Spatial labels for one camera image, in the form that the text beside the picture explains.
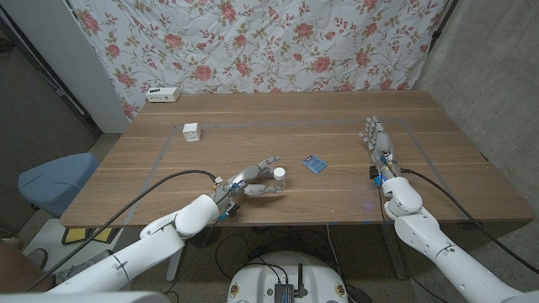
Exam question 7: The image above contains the grey table leg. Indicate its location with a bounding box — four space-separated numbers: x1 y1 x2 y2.
381 222 408 281

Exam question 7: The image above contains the yellow and black floor marker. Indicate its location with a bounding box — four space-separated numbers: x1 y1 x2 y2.
61 226 113 247

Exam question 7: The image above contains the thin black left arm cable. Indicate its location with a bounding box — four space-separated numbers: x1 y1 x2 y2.
163 216 224 303

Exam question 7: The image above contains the white power strip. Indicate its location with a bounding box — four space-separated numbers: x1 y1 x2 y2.
145 87 181 104

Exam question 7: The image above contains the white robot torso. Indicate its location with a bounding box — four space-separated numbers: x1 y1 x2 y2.
0 289 539 303

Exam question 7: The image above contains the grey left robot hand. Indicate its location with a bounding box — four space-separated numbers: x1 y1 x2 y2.
212 156 284 210

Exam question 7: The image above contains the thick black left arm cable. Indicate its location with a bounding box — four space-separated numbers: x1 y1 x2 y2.
24 169 220 294

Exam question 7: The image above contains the black backdrop pole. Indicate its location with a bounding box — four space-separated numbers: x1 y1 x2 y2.
428 0 460 54

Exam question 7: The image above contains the black module with antenna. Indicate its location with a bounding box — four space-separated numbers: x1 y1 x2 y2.
274 263 307 303

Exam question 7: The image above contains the blue sugar packet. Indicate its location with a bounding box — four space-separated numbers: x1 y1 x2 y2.
302 154 328 175

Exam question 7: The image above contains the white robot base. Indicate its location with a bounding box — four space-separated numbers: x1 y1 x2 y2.
227 251 350 303

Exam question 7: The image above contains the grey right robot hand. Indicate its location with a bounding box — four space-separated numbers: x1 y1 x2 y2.
358 115 399 173

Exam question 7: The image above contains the white table leg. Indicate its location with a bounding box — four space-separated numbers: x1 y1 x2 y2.
165 246 186 282

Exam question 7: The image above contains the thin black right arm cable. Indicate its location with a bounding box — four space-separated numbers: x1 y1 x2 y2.
376 184 451 303

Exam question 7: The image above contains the blue padded stool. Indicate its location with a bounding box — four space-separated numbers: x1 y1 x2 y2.
17 151 100 219

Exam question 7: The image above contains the floral backdrop cloth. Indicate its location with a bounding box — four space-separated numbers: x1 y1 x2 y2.
69 0 450 121

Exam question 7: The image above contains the tall white panel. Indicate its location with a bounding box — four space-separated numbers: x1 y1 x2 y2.
0 0 131 134

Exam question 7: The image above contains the white cube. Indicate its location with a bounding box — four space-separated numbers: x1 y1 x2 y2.
182 122 202 142

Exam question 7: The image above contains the white floor plate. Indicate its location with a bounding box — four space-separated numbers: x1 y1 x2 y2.
20 217 140 270

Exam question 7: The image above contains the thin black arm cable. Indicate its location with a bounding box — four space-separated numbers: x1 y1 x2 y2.
163 216 224 303
376 184 451 303

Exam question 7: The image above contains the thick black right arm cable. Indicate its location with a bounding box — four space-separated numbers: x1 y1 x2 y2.
399 167 539 275

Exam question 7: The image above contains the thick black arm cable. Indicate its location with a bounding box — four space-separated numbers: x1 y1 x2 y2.
24 169 220 294
399 167 539 275

